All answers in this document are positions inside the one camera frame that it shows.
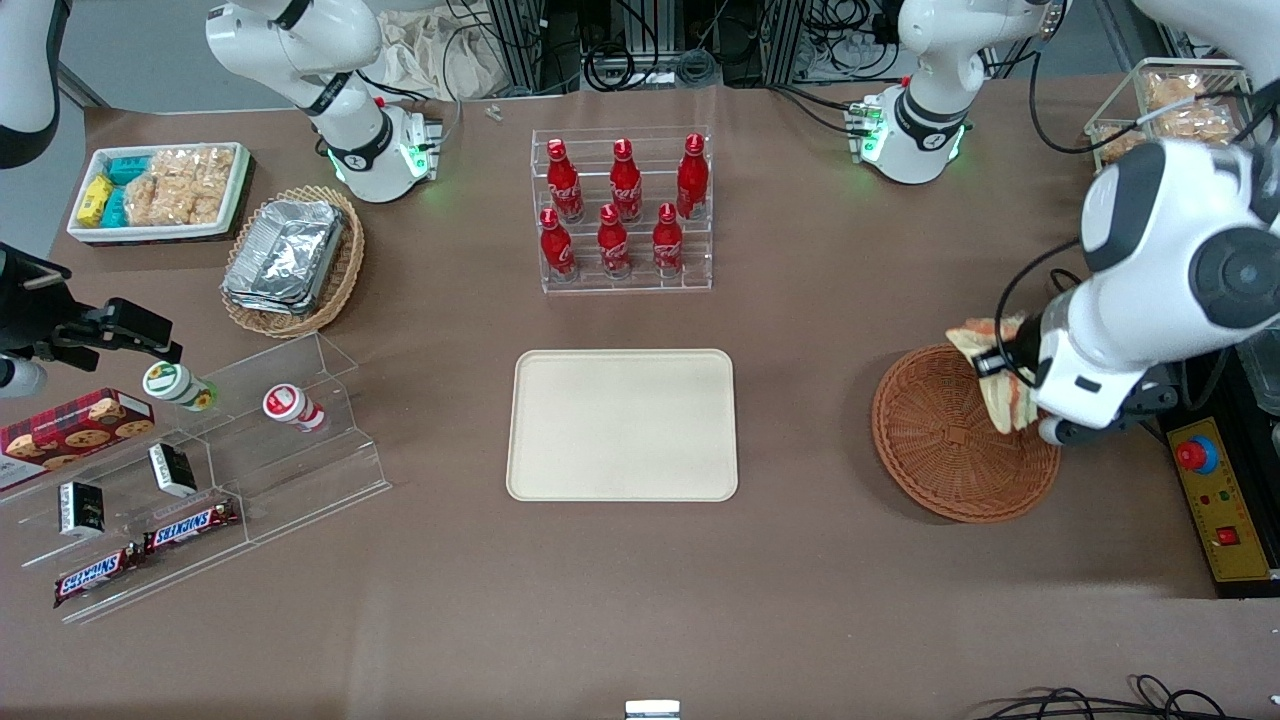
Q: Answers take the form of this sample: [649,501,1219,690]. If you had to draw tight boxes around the red lid yogurt cup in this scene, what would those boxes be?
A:
[262,383,327,433]

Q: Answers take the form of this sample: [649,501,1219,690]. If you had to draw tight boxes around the round brown wicker basket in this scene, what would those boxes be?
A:
[870,344,1062,525]

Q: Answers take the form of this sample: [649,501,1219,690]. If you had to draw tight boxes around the oval light wicker basket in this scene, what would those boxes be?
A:
[219,184,367,340]

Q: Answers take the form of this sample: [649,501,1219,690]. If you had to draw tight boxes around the triangle sandwich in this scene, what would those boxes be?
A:
[945,314,1043,434]

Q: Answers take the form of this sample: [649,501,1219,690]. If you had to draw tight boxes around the clear acrylic stepped snack stand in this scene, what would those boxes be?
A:
[18,332,392,625]

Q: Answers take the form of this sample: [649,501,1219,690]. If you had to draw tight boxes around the cream plastic tray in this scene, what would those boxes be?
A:
[506,349,740,503]

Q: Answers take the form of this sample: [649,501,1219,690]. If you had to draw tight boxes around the coiled black cable bundle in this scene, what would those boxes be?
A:
[583,38,723,93]

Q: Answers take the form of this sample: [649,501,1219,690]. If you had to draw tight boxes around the black floor cable bundle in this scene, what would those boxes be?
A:
[995,674,1280,720]

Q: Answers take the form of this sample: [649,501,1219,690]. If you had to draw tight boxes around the wire basket of pastries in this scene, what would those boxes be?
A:
[1084,57,1257,174]

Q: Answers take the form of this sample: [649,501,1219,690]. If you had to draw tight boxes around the aluminium foil container stack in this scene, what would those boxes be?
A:
[221,198,347,317]

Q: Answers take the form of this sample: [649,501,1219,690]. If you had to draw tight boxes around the clear plastic container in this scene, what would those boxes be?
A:
[1240,328,1280,417]

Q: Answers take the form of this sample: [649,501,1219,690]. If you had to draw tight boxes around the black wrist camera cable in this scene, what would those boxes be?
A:
[994,238,1087,353]

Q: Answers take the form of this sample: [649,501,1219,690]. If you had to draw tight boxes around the white rectangular snack bin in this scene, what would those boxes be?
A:
[67,141,252,247]

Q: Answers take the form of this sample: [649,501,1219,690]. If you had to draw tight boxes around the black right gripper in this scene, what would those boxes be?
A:
[0,245,185,374]

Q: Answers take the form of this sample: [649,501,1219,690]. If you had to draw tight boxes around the yellow emergency stop box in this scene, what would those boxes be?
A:
[1167,417,1279,585]

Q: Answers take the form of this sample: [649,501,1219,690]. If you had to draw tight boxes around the bagged rice crackers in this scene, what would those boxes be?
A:
[124,147,237,228]
[1095,71,1237,167]

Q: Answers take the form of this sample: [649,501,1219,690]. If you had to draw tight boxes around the Snickers chocolate bar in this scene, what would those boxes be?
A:
[143,498,241,554]
[53,549,139,609]

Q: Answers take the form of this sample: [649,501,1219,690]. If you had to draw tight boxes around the clear acrylic bottle rack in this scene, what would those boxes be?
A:
[529,126,714,295]

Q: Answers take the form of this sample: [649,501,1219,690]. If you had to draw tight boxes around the red cola bottle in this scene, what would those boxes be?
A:
[651,202,686,278]
[609,137,645,224]
[675,132,710,220]
[596,202,634,280]
[539,206,579,282]
[545,137,587,224]

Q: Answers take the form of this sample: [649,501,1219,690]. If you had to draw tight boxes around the yellow snack pack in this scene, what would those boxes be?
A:
[77,174,115,228]

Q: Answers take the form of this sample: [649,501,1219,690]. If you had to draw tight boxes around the white plastic bag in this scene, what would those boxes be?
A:
[374,8,507,102]

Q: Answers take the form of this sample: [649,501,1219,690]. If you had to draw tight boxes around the black arm base cable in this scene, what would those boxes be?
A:
[768,83,863,137]
[355,68,466,136]

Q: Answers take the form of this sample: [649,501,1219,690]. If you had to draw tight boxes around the small black snack box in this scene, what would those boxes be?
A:
[148,442,199,499]
[57,481,107,539]

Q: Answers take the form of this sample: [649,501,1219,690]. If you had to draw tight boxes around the red plaid cookie box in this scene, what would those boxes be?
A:
[0,388,157,491]

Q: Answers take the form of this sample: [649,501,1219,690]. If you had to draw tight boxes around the aluminium frame post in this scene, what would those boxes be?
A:
[488,0,583,97]
[762,0,803,87]

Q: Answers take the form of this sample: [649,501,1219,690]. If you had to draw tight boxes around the green lid yogurt cup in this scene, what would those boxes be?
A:
[142,361,218,413]

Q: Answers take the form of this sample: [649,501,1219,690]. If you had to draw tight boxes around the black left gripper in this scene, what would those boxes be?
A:
[975,310,1047,388]

